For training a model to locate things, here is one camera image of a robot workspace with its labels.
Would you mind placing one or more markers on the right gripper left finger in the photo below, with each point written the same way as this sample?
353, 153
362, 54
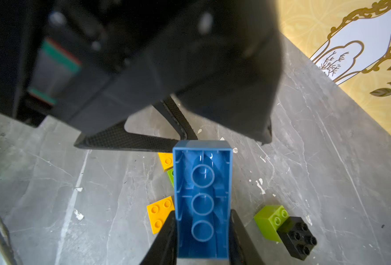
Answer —
163, 251

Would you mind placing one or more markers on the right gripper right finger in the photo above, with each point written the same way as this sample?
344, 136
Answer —
242, 251

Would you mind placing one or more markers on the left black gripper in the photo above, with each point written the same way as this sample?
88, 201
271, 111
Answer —
93, 64

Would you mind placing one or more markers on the green lego brick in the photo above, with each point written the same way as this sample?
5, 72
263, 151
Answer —
269, 219
171, 176

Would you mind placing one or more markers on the yellow lego brick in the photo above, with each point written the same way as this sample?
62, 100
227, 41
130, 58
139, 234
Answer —
166, 160
158, 213

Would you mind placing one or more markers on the black lego brick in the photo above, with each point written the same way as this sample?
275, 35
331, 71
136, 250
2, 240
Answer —
297, 238

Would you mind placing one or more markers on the blue long lego brick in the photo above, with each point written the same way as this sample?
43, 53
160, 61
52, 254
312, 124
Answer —
202, 197

